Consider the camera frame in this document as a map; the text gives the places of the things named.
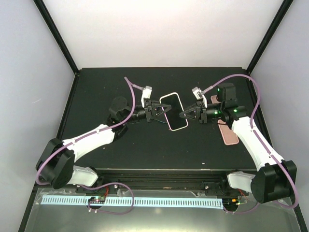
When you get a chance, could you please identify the pink phone case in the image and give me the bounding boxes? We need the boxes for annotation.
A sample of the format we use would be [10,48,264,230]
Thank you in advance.
[211,95,220,104]

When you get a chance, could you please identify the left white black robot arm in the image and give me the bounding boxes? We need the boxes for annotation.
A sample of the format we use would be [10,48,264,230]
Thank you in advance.
[36,97,172,193]

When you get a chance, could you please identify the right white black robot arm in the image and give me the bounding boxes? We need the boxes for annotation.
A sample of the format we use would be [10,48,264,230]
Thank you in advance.
[180,83,297,203]

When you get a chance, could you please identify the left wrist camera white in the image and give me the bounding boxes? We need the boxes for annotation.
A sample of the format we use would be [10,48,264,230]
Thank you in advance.
[141,86,152,102]

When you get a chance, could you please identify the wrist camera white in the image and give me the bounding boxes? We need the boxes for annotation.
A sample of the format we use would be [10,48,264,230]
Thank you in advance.
[192,87,208,108]
[141,86,152,102]

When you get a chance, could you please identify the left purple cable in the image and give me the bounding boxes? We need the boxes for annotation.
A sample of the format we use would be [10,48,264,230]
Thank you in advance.
[35,77,145,186]

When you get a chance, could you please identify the purple cable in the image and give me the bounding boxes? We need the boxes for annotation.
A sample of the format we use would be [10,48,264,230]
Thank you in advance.
[35,77,145,186]
[200,73,299,209]

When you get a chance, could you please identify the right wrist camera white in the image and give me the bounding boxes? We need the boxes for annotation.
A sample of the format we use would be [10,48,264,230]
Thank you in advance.
[192,87,208,108]

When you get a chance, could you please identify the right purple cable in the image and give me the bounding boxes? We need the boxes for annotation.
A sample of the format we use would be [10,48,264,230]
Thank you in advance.
[200,73,299,209]

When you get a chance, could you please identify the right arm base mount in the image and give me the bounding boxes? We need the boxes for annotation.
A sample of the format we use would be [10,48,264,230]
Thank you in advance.
[202,180,249,197]

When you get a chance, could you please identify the black aluminium rail frame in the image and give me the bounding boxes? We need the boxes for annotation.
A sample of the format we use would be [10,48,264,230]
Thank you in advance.
[36,169,294,191]

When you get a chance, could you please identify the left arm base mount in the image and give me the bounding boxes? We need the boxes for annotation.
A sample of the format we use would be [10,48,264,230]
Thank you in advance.
[75,178,120,195]

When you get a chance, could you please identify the left black corner post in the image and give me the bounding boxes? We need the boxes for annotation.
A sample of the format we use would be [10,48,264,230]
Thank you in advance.
[33,0,79,74]

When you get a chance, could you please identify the black corner post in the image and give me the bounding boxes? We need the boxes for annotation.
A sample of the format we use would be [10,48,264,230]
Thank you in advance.
[33,0,79,74]
[246,0,294,74]

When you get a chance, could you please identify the white slotted cable duct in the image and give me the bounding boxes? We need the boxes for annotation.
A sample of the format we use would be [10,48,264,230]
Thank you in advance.
[41,195,223,209]

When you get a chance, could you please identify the right black corner post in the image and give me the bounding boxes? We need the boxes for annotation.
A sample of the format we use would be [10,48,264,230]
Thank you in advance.
[246,0,294,74]

